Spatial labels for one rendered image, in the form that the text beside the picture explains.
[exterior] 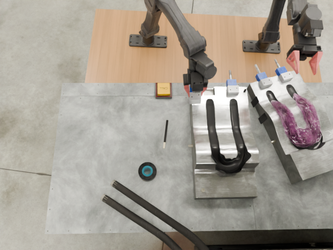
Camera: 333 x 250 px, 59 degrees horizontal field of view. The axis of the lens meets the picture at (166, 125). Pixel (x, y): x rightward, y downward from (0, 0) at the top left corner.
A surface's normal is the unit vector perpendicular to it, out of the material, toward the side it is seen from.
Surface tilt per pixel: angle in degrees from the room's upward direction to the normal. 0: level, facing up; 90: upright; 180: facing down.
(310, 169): 0
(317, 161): 0
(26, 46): 0
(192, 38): 13
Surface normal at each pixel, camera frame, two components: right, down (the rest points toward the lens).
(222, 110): 0.04, -0.30
